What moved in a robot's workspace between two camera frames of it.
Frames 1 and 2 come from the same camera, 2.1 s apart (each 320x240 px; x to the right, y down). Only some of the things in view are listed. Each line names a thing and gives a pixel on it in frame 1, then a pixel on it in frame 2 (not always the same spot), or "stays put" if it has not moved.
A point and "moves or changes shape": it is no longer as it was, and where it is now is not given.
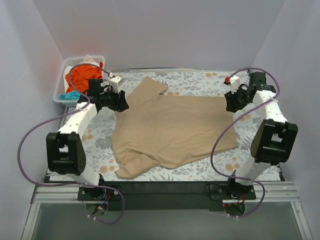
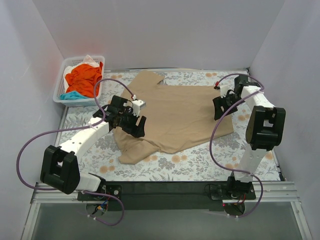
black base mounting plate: [165, 195] stays put
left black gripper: [119, 100] → [135, 123]
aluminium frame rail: [272, 193] stays put
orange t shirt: [80, 75] stays put
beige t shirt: [153, 130] moves or changes shape
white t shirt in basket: [88, 60] stays put
